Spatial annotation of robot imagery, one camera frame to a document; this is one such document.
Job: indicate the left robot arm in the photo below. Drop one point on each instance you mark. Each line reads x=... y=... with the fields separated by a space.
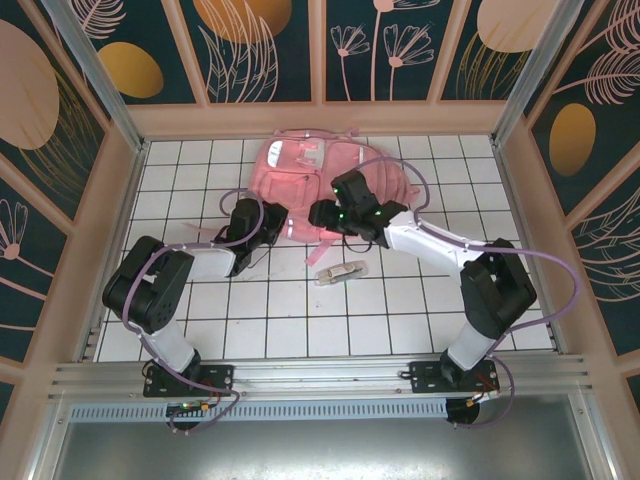
x=145 y=290

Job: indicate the aluminium frame post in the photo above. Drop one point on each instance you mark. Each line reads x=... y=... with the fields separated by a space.
x=100 y=85
x=535 y=70

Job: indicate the aluminium mounting rail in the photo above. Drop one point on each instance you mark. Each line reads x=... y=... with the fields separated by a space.
x=325 y=375

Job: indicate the grey metal sheet panel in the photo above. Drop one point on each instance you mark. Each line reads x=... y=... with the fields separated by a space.
x=325 y=450

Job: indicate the yellow power connector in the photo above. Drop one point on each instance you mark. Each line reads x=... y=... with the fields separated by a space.
x=473 y=402
x=206 y=410

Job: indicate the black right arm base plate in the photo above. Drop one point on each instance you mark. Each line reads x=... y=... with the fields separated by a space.
x=425 y=377

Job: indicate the small clear plastic supply case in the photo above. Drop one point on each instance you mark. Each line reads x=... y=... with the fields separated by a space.
x=342 y=272

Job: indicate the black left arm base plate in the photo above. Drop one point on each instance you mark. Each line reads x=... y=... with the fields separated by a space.
x=220 y=377

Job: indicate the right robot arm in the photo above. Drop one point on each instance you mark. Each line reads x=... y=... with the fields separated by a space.
x=500 y=290

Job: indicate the pink school backpack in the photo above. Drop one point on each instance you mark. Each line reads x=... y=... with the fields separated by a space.
x=285 y=180

